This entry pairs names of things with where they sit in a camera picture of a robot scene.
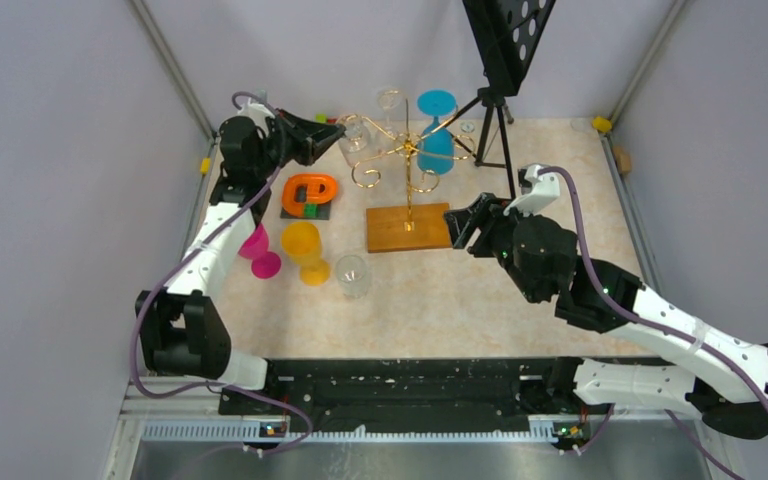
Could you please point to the dark plate with blocks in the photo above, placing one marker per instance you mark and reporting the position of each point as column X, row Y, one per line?
column 307, row 211

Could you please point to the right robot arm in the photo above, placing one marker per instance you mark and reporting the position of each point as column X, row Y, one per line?
column 703, row 372

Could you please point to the gold wine glass rack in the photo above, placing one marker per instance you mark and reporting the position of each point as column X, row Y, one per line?
column 409, row 226

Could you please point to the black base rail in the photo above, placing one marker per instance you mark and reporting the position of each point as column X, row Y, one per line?
column 447, row 396

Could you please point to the black music stand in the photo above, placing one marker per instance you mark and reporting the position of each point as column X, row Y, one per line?
column 507, row 34

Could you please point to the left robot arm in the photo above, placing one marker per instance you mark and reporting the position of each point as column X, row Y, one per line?
column 180, row 329

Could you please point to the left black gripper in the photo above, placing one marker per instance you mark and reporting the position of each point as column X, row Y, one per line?
column 308, row 136

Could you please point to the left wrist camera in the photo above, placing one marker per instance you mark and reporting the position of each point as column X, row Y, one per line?
column 255, row 108

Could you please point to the orange tape dispenser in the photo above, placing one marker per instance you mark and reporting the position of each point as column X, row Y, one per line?
column 309, row 188

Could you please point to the yellow corner clamp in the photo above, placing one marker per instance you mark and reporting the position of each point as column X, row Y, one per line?
column 601, row 124

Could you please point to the yellow wine glass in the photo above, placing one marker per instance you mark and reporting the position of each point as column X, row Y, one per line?
column 301, row 242

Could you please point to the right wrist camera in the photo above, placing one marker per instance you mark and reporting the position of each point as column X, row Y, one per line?
column 539, row 188

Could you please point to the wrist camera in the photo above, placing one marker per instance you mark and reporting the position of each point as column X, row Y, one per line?
column 255, row 108
column 539, row 188

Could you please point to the clear wine glass back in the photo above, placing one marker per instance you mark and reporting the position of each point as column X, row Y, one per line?
column 389, row 100

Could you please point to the blue wine glass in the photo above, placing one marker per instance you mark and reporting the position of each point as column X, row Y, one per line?
column 437, row 147

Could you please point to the clear wine glass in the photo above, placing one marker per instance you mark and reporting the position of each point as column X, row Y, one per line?
column 355, row 145
column 389, row 100
column 353, row 276

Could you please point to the clear wine glass front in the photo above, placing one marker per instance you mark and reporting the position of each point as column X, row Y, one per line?
column 353, row 276

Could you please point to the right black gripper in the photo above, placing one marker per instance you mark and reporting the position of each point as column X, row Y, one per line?
column 485, row 214

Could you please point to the pink wine glass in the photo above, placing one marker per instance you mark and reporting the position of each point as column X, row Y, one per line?
column 264, row 263

